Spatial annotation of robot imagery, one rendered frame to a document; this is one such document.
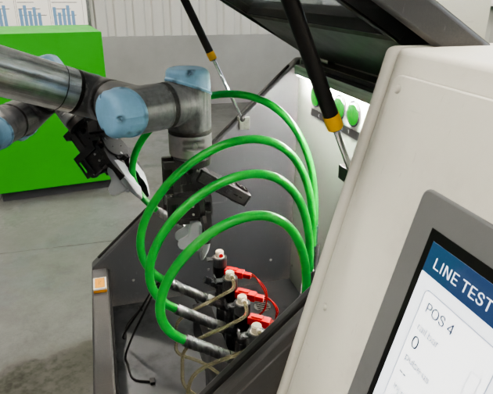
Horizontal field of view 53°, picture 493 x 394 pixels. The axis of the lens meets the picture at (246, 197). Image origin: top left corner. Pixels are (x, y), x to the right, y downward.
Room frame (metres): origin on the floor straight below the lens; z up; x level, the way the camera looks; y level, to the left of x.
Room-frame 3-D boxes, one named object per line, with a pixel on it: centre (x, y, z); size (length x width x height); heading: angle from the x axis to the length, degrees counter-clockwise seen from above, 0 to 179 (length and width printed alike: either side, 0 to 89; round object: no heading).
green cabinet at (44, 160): (4.19, 1.74, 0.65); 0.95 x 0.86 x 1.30; 113
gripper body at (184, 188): (0.83, 0.11, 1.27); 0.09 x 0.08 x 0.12; 107
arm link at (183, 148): (0.83, 0.10, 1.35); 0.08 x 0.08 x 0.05
